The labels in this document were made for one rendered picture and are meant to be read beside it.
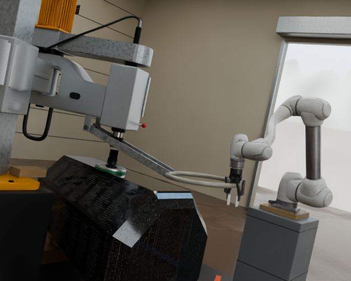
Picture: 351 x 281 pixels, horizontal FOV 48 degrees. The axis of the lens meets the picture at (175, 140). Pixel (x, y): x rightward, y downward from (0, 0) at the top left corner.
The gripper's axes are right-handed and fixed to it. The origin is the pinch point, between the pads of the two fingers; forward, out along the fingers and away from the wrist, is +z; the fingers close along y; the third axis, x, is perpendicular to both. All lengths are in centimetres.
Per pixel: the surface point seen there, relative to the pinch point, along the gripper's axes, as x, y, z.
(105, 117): 28, 86, -43
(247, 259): -44, 2, 47
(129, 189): 37, 52, 0
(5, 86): 96, 97, -53
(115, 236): 61, 40, 21
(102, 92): 28, 91, -59
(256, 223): -44.2, -1.7, 20.3
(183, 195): 12.1, 28.8, 0.8
